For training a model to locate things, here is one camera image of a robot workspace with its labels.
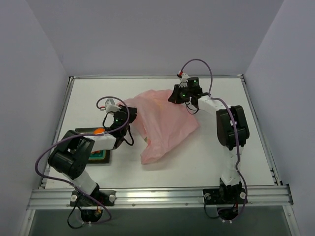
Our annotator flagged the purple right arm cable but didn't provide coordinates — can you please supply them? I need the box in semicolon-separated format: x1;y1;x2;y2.
181;59;248;219

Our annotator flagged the aluminium front rail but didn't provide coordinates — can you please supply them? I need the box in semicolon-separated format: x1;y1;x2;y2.
27;185;293;210

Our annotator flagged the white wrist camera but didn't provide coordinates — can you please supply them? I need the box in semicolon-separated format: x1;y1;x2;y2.
100;98;121;113
177;71;189;88

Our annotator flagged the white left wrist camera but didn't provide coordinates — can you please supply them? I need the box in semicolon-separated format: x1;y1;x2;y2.
100;98;121;113

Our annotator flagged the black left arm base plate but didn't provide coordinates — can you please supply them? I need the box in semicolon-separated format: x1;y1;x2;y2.
69;190;116;207

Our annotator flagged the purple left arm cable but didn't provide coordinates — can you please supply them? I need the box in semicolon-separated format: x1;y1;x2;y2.
34;97;130;226

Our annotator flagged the pink plastic bag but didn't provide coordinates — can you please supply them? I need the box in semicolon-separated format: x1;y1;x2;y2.
125;89;199;165

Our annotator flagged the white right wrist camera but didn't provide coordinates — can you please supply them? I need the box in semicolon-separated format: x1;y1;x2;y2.
177;71;189;88

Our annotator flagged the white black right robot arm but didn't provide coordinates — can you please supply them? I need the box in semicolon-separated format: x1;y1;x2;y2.
168;75;250;204

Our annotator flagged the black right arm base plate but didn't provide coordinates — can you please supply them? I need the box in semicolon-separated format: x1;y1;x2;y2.
203;188;248;205

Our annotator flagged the red orange fake fruit bunch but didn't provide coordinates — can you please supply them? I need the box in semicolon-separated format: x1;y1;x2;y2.
91;150;101;155

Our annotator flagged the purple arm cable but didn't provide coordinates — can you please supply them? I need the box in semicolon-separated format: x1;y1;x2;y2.
181;59;248;219
34;97;130;226

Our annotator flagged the green square ceramic plate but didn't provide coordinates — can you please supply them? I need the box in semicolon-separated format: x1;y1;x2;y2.
74;127;110;164

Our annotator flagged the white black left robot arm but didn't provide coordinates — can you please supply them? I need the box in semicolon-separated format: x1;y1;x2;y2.
48;105;137;199

